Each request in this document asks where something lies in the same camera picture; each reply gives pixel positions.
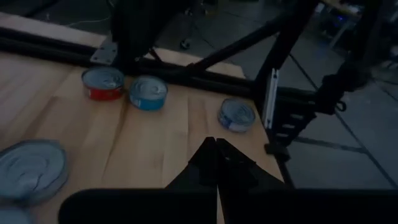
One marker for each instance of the white light bar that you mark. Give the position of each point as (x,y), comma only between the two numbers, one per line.
(270,99)

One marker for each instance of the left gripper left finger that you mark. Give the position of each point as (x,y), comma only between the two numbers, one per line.
(186,205)

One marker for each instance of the black aluminium table frame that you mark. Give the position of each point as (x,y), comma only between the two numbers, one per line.
(202,79)

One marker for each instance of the blue label tuna can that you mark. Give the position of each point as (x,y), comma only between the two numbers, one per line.
(237,113)

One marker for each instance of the teal yellowfin tuna can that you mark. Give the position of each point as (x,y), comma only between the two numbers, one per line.
(148,90)
(31,169)

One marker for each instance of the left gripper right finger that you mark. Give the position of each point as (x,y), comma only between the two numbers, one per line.
(264,205)

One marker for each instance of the red label seafood can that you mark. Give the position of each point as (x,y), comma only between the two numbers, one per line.
(102,79)
(12,217)

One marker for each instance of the silver mounting plate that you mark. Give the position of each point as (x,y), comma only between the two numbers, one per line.
(105,53)

